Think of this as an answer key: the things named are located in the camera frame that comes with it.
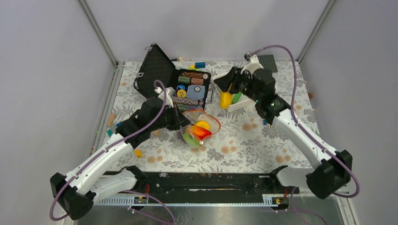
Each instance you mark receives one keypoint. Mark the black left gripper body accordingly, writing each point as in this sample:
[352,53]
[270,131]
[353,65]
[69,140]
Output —
[170,119]

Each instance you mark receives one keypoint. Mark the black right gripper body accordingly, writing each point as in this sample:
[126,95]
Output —
[241,83]

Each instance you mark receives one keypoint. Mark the clear zip bag orange zipper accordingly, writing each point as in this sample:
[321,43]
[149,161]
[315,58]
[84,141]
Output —
[196,115]

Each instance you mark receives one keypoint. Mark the light green toy pepper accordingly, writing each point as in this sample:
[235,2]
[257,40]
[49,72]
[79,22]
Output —
[193,142]

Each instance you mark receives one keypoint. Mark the red orange toy mango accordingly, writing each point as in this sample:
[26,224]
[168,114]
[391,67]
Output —
[199,132]

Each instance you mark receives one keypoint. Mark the yellow toy corn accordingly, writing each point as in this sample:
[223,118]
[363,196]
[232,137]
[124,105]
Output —
[225,98]

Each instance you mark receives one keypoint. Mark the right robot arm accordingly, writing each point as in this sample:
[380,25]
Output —
[330,169]

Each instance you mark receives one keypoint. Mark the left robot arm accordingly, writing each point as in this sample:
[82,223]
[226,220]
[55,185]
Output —
[76,192]

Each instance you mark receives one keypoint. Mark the dark green toy cucumber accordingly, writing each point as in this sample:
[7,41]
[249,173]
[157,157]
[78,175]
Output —
[236,98]

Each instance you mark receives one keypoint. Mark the small yellow toy brick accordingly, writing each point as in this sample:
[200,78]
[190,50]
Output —
[138,153]

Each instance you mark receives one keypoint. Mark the black poker chip case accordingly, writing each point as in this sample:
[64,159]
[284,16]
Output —
[191,86]

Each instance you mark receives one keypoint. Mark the tan wooden block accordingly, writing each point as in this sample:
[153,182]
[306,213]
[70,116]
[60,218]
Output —
[111,119]

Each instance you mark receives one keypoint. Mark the blue toy brick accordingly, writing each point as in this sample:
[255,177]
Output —
[198,65]

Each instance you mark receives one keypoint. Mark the grey building base plate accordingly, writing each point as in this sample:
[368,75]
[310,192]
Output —
[268,62]

